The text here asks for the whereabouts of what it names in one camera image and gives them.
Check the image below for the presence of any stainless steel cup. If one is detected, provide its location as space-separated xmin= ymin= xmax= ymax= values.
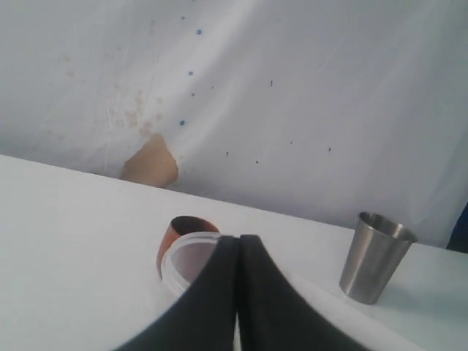
xmin=339 ymin=211 xmax=418 ymax=304

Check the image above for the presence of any brown wooden cup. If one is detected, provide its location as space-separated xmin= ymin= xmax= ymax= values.
xmin=156 ymin=215 xmax=219 ymax=279

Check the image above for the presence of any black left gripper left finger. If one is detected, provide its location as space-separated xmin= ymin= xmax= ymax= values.
xmin=118 ymin=236 xmax=239 ymax=351

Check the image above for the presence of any translucent plastic POT container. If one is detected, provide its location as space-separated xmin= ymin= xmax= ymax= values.
xmin=160 ymin=232 xmax=221 ymax=298

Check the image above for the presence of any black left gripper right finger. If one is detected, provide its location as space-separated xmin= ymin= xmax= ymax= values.
xmin=237 ymin=235 xmax=366 ymax=350

